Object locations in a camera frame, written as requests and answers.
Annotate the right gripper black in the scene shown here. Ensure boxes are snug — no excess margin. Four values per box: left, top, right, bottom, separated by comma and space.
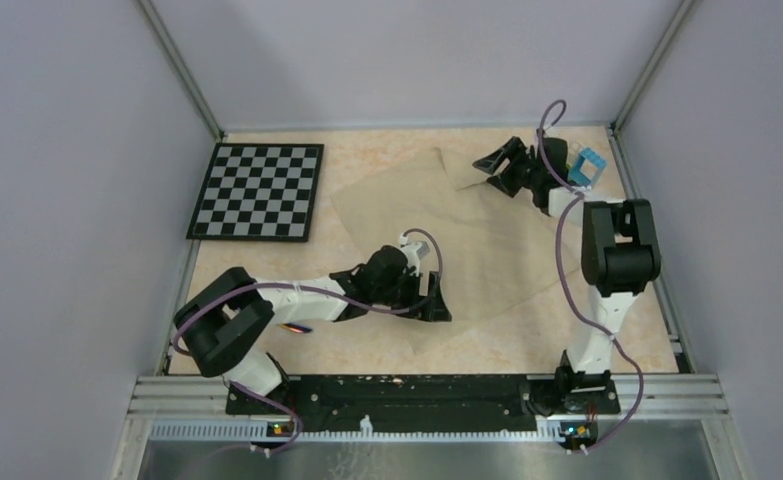
471, 138, 541, 199

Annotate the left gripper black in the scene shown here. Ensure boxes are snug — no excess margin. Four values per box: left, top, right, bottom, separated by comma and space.
372, 268, 451, 322

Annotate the beige cloth napkin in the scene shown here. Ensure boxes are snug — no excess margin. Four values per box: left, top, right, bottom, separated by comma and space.
329, 148, 573, 364

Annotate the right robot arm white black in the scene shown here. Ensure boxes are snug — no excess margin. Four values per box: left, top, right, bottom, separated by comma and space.
472, 137, 662, 412

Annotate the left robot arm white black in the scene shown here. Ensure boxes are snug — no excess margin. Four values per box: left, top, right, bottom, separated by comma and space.
172, 238, 452, 414

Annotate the colourful toy brick structure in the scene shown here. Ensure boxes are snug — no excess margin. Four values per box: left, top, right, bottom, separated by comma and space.
567, 143, 608, 188

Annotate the iridescent rainbow knife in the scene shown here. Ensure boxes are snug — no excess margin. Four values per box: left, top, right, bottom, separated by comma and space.
280, 323, 314, 334

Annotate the black white checkerboard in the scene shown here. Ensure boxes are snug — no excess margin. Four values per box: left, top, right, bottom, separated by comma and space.
186, 142, 325, 243

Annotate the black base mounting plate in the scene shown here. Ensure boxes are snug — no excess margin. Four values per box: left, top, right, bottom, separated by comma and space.
225, 374, 621, 437

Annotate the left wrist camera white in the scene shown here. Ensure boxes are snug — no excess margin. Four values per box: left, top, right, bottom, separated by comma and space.
398, 233, 431, 275

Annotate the white slotted cable duct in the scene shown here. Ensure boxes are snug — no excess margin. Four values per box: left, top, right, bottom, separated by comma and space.
149, 420, 564, 443

